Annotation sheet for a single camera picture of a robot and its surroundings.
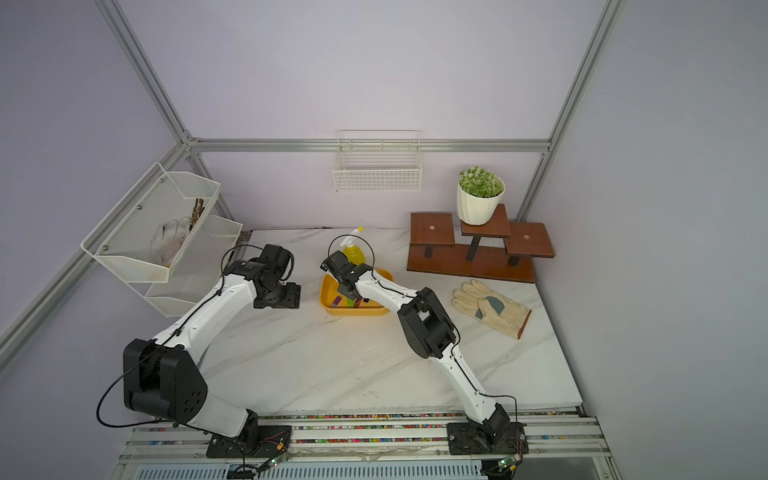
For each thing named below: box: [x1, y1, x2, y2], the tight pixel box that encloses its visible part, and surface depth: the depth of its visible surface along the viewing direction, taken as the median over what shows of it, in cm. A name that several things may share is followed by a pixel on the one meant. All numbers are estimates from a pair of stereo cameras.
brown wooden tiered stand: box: [407, 204, 555, 284], surface depth 104 cm
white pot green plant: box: [456, 166, 506, 226], surface depth 85 cm
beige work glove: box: [452, 279, 532, 339], surface depth 98 cm
